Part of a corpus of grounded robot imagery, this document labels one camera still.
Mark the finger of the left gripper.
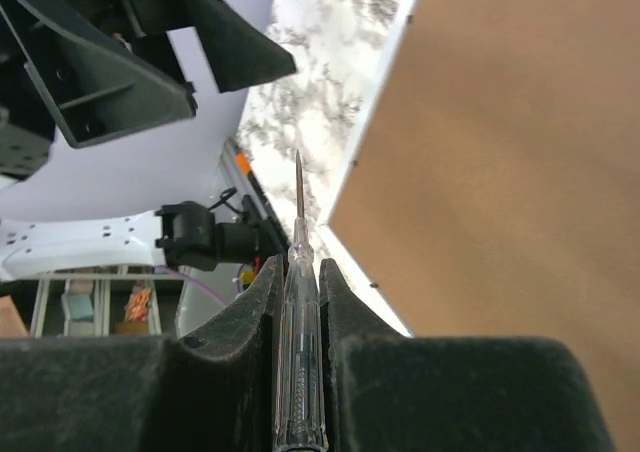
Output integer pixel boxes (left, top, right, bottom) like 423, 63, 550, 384
189, 0, 296, 92
1, 0, 196, 148

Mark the white picture frame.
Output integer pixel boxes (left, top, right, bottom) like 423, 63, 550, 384
330, 0, 639, 451

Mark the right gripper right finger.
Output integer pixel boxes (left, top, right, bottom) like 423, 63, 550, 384
319, 259, 613, 451

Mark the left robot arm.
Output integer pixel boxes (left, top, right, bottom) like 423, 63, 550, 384
1, 0, 296, 281

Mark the orange marker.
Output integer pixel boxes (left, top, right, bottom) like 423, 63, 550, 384
236, 152, 251, 176

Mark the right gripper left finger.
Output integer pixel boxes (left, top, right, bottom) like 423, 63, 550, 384
1, 256, 283, 451

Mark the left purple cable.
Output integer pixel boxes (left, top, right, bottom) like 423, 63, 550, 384
154, 264, 251, 306

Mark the clear tester screwdriver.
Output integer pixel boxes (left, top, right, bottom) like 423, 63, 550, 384
273, 155, 328, 451

